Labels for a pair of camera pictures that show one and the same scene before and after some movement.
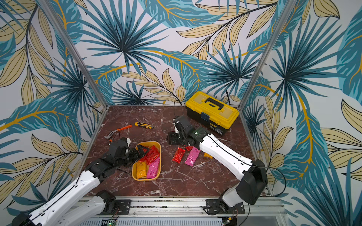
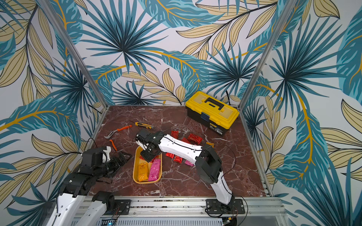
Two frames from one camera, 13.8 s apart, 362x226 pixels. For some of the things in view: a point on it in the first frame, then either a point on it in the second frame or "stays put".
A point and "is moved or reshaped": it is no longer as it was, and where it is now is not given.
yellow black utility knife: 146,125 stays put
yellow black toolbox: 211,112 stays put
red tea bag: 178,155 stays put
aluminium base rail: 266,212 stays put
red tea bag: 152,153 is moved or reshaped
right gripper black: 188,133 to 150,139
